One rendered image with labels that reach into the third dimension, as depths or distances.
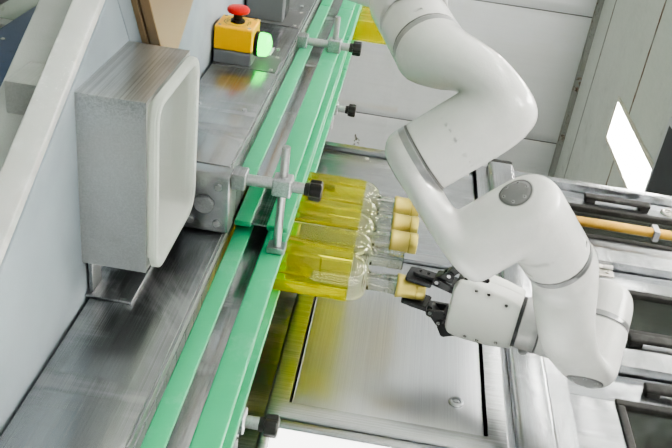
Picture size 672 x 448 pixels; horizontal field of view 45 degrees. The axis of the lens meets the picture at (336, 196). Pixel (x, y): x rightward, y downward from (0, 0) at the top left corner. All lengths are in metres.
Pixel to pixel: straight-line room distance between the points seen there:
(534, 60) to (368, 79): 1.48
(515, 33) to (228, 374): 6.50
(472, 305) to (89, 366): 0.53
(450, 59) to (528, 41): 6.46
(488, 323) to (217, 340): 0.40
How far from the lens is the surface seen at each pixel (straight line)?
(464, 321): 1.19
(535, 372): 1.33
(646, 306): 1.65
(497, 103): 0.88
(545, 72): 7.45
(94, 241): 0.99
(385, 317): 1.35
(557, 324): 1.02
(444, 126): 0.89
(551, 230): 0.90
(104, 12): 0.96
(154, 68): 0.97
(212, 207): 1.14
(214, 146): 1.19
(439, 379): 1.26
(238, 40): 1.47
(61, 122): 0.88
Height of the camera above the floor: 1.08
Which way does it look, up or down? 3 degrees down
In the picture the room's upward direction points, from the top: 99 degrees clockwise
